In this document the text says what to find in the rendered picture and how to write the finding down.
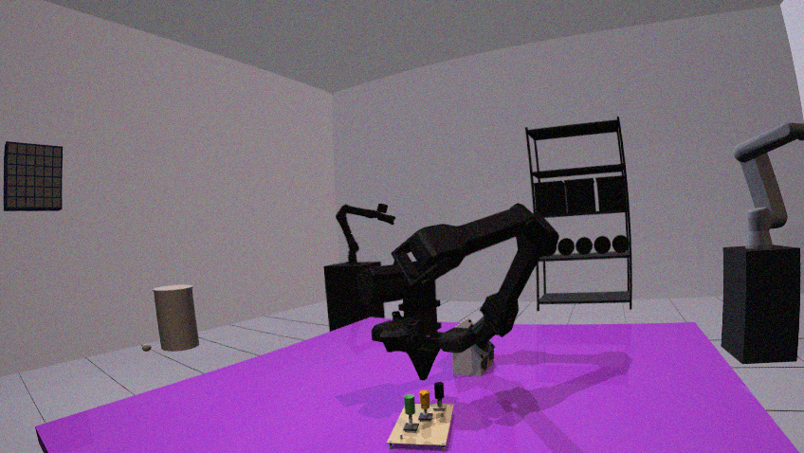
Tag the tan circuit board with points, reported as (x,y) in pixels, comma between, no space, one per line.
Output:
(423,423)

